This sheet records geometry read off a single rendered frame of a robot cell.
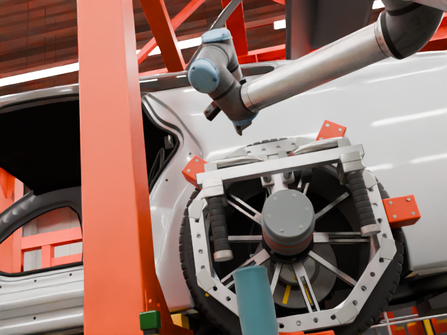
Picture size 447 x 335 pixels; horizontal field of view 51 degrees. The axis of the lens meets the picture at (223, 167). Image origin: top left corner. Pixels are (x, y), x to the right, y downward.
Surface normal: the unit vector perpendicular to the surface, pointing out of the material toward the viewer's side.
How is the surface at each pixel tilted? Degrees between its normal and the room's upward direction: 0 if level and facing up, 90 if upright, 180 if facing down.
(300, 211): 90
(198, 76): 142
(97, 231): 90
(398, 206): 90
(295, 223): 90
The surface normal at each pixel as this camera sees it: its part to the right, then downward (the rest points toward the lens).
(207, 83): -0.33, 0.61
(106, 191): -0.12, -0.39
